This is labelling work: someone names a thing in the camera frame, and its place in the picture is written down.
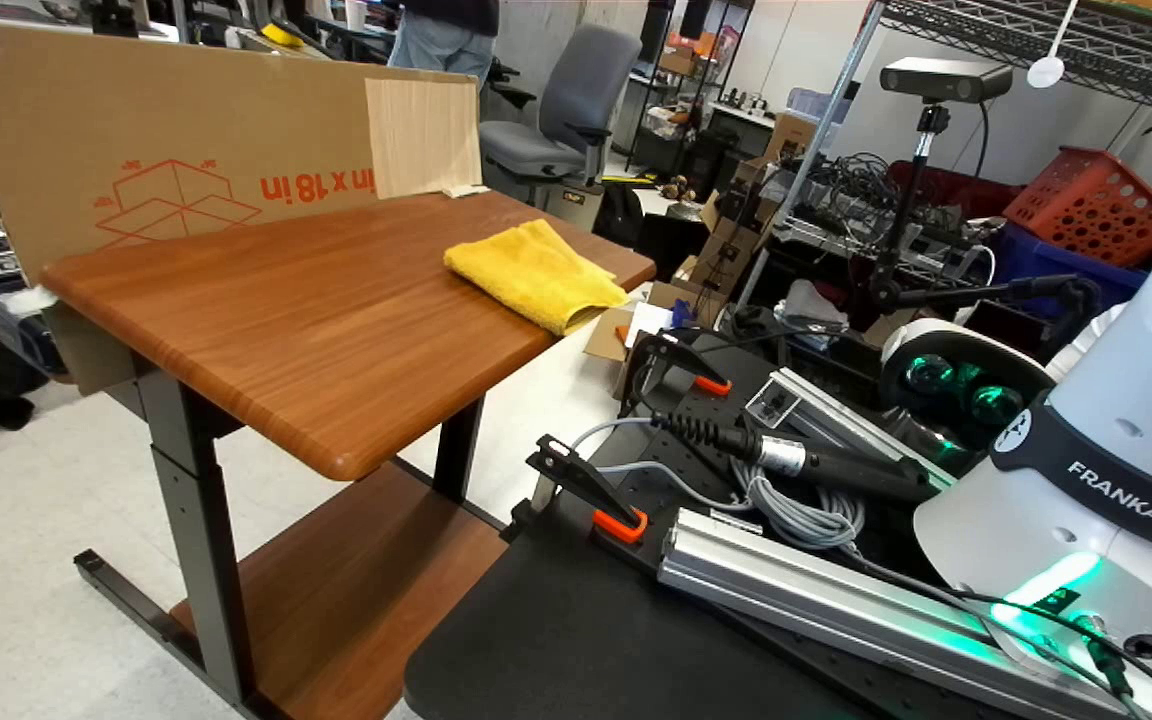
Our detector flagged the yellow terry towel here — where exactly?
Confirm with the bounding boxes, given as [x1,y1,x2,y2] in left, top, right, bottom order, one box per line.
[442,216,632,338]

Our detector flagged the small open cardboard box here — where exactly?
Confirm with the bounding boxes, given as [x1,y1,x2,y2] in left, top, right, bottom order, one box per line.
[584,275,729,366]

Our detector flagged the stacked brown cardboard boxes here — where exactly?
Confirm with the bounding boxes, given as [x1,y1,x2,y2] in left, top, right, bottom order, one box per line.
[693,110,820,294]

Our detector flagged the grey office chair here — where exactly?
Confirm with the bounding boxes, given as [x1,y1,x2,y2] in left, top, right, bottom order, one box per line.
[475,19,645,203]

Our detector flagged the wooden desk lower shelf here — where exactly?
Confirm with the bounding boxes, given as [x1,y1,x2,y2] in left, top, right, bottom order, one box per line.
[168,455,511,720]

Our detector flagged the person in blue jeans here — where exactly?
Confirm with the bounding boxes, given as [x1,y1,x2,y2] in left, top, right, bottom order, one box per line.
[387,0,505,85]

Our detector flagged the white VR headset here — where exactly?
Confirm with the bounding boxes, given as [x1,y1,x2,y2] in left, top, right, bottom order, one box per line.
[878,317,1058,473]

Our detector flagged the large brown cardboard sheet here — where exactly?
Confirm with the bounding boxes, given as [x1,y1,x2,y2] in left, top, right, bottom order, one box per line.
[0,19,487,285]

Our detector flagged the red plastic basket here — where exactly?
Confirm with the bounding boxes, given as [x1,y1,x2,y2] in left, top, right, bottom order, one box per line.
[1001,144,1152,271]

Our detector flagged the white round hanging tag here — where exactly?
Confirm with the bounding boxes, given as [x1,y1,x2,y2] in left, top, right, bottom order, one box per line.
[1023,0,1085,91]

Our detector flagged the black clamp with orange handle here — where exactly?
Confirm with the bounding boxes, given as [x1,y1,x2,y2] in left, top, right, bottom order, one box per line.
[619,328,737,415]
[524,432,653,553]

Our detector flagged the grey metal bracket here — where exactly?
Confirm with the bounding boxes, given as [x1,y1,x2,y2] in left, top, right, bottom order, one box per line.
[742,366,960,492]

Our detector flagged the coiled grey cable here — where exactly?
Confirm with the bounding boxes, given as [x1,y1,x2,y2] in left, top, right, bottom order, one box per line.
[732,465,872,553]

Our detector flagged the thick black connector cable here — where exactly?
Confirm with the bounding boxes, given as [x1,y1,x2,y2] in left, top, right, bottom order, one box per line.
[653,403,931,508]

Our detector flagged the aluminium extrusion rail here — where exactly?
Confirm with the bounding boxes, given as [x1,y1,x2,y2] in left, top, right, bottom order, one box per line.
[653,503,1140,720]

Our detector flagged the black metal desk frame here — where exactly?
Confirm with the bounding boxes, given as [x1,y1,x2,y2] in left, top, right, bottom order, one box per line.
[69,355,494,720]

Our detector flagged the black camera on stand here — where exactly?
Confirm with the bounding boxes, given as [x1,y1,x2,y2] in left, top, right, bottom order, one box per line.
[869,51,1017,324]

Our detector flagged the metal wire shelf rack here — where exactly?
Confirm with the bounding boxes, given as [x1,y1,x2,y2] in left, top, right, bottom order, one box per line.
[769,0,1152,256]

